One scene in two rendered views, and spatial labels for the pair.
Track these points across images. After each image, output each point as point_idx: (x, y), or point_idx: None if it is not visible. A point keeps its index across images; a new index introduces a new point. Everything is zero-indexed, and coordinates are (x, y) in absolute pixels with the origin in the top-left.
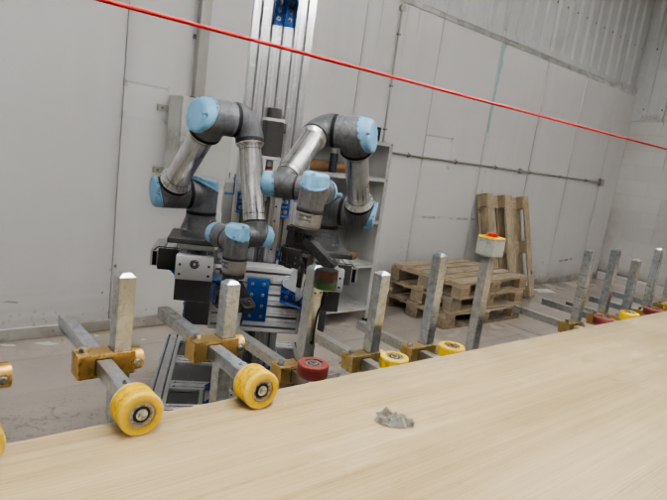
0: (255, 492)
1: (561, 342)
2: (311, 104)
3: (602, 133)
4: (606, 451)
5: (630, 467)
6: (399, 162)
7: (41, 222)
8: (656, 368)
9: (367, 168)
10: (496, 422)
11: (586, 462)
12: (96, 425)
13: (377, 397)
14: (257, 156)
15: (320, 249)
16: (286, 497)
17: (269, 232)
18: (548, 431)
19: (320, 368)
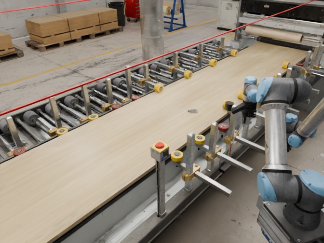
0: (211, 93)
1: (112, 183)
2: None
3: (36, 102)
4: (139, 114)
5: (136, 111)
6: None
7: None
8: (72, 170)
9: (264, 123)
10: (166, 117)
11: (147, 110)
12: None
13: (199, 117)
14: (320, 101)
15: (238, 105)
16: (206, 93)
17: (290, 135)
18: (152, 117)
19: (220, 123)
